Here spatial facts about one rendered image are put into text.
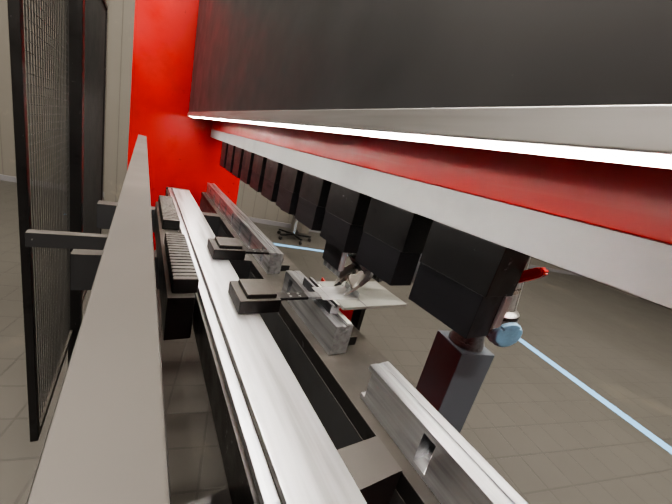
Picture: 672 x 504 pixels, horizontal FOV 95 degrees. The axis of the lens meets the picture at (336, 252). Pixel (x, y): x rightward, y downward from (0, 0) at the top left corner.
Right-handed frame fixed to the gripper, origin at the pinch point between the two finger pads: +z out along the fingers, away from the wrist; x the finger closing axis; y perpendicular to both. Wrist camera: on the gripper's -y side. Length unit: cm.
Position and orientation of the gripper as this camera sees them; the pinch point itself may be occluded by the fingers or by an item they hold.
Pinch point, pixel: (343, 288)
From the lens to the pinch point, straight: 101.4
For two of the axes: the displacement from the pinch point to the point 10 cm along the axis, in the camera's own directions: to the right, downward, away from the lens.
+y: -4.9, -6.4, -5.9
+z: -7.2, 6.8, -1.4
